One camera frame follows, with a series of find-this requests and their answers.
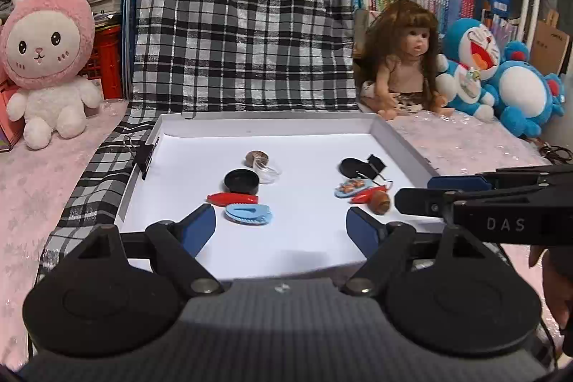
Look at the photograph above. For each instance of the row of blue folders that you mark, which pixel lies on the row of blue folders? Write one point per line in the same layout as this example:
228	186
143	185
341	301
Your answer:
130	5

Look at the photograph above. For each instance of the red plastic crate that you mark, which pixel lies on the red plastic crate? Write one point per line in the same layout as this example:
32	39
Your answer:
105	59

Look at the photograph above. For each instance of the brown cardboard sheet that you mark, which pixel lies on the brown cardboard sheet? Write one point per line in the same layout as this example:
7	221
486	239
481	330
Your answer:
550	46

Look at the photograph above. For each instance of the pink toy house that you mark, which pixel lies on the pink toy house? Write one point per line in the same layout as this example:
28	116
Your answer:
9	122

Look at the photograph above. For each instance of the brown nut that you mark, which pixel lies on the brown nut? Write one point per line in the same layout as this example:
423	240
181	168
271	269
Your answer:
253	157
380	203

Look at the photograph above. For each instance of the blue cat plush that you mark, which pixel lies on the blue cat plush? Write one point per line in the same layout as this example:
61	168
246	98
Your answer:
474	50

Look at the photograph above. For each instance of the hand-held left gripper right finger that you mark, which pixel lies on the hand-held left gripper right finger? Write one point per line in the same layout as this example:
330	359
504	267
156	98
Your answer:
362	230

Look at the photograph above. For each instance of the decorated blue hair clip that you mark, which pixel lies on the decorated blue hair clip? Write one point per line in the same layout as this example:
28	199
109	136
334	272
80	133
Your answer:
351	187

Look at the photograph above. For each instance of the black binder clip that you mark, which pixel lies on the black binder clip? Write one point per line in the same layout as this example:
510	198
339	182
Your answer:
378	167
147	156

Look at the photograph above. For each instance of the person's right hand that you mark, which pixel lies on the person's right hand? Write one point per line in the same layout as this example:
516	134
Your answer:
557	288

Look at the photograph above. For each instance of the white plastic pipe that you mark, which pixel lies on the white plastic pipe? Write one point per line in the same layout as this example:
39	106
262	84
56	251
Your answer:
532	1

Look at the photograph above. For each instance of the brown haired doll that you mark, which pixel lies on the brown haired doll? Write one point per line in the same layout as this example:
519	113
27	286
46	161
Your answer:
414	64

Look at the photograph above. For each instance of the red hair clip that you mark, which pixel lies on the red hair clip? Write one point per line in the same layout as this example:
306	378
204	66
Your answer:
232	199
365	197

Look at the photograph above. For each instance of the pink bunny plush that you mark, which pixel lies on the pink bunny plush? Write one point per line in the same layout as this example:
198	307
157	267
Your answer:
49	46

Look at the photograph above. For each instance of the blue mouse plush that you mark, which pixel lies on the blue mouse plush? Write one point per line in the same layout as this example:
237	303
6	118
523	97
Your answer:
521	91

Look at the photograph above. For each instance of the light blue hair clip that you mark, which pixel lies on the light blue hair clip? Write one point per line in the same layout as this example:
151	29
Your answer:
248	214

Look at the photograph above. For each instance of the black round lid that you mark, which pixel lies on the black round lid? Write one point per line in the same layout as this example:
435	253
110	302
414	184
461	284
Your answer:
352	167
241	181

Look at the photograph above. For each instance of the white cardboard box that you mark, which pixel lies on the white cardboard box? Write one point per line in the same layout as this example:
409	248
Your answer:
304	238

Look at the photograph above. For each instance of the clear plastic dome capsule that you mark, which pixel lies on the clear plastic dome capsule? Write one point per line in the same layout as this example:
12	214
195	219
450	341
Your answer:
267	171

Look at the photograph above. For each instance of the black and white plaid cloth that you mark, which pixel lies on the black and white plaid cloth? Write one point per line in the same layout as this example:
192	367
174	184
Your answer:
232	28

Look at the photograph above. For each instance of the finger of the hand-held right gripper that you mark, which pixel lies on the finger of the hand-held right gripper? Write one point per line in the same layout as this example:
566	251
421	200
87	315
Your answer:
421	203
456	183

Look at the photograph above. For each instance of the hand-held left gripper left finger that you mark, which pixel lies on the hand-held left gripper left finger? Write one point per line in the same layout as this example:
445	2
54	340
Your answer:
199	226

